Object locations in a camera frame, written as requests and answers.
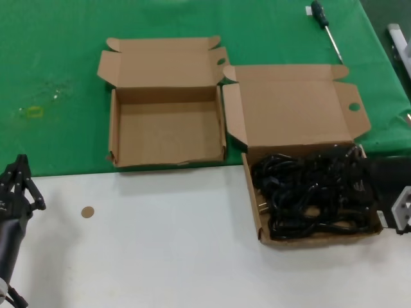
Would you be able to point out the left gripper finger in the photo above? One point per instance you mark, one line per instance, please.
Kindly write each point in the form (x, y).
(9, 176)
(30, 189)

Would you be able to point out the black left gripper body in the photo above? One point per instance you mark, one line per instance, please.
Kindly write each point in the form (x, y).
(13, 208)

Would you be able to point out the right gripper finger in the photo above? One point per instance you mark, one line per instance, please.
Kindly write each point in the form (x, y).
(358, 192)
(350, 152)

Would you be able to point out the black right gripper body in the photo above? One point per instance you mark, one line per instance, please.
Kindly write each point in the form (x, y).
(388, 176)

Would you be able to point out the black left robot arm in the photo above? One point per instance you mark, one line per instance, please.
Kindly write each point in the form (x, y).
(9, 250)

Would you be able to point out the large open cardboard box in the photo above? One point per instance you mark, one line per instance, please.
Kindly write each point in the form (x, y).
(289, 106)

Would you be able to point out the shallow open cardboard box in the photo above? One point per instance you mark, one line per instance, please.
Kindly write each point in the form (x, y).
(167, 128)

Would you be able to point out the brown cardboard disc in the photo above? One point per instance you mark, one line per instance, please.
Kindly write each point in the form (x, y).
(87, 212)

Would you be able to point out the yellow square band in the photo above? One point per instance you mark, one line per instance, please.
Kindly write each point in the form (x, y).
(35, 116)

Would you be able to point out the green table cloth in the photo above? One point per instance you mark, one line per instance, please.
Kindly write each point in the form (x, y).
(64, 64)

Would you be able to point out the grey metal object at edge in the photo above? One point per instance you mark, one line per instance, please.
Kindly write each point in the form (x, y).
(396, 35)

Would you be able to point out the small white label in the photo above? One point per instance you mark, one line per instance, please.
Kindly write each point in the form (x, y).
(308, 11)

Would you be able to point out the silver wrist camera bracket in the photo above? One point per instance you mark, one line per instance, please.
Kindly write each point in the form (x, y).
(403, 208)

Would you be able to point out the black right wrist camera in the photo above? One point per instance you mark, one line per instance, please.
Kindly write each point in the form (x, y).
(388, 219)

